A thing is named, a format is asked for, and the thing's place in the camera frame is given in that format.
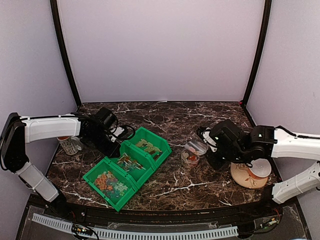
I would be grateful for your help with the green bin mixed candies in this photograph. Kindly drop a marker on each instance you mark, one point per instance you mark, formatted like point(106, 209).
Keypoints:
point(135, 164)

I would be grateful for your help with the black frame post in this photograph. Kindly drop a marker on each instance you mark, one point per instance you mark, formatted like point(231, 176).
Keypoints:
point(259, 51)
point(63, 51)

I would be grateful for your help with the left black frame post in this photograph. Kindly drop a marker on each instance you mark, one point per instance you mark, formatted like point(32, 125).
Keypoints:
point(63, 51)

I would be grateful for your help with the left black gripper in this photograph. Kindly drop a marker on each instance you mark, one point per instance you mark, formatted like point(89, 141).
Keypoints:
point(110, 153)

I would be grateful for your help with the white patterned mug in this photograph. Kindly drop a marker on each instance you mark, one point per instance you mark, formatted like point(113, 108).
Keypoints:
point(70, 144)

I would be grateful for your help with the right black frame post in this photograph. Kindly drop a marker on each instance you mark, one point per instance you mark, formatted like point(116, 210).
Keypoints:
point(259, 51)

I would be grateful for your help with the green bin colourful candies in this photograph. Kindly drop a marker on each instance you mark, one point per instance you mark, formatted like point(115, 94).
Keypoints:
point(112, 183)

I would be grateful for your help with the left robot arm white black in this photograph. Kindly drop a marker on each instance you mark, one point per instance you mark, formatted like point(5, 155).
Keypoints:
point(101, 130)

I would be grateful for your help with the beige floral plate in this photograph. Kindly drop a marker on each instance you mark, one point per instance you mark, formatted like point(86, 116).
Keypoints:
point(243, 176)

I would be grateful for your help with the white orange bowl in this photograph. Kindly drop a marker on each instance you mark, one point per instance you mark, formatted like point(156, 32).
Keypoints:
point(261, 168)

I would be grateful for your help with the black front rail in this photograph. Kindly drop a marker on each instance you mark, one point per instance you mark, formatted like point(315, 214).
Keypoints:
point(225, 207)

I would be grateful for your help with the metal scoop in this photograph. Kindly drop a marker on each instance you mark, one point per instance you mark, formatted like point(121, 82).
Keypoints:
point(196, 147)

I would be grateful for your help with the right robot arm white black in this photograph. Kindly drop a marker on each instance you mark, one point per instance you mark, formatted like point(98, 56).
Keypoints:
point(228, 143)

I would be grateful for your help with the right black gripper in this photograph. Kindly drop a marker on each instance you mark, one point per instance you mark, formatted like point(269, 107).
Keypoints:
point(216, 164)

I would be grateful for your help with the white slotted cable duct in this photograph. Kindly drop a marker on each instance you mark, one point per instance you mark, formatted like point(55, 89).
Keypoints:
point(83, 232)

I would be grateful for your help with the clear plastic cup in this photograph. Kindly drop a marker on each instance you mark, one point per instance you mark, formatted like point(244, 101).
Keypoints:
point(188, 159)

